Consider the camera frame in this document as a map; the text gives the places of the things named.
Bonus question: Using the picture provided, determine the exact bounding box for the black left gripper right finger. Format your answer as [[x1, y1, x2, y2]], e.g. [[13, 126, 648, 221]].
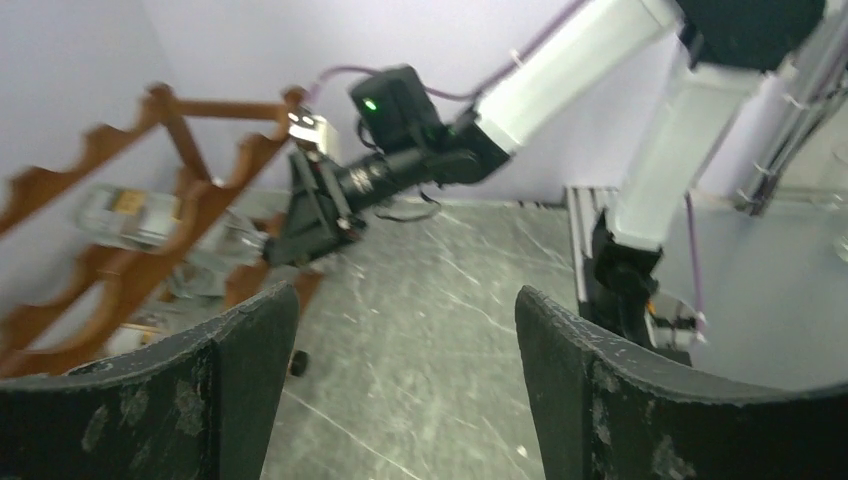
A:
[[514, 286, 847, 479]]

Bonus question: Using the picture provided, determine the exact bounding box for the clear bottle gold label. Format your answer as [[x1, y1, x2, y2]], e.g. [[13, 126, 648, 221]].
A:
[[73, 184, 269, 272]]

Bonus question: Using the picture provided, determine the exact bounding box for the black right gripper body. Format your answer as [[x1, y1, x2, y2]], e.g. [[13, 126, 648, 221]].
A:
[[288, 150, 411, 232]]

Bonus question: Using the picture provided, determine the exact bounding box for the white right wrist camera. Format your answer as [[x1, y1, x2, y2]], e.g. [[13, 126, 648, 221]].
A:
[[288, 109, 340, 160]]

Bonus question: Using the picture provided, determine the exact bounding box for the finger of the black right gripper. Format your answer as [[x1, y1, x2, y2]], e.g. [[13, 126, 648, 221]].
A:
[[262, 152, 366, 267]]

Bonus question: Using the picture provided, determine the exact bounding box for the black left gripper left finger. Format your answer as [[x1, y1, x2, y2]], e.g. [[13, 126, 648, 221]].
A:
[[1, 283, 300, 479]]

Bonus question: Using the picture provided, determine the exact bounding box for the brown wooden wine rack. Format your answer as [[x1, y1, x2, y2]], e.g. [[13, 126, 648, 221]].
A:
[[1, 83, 307, 378]]

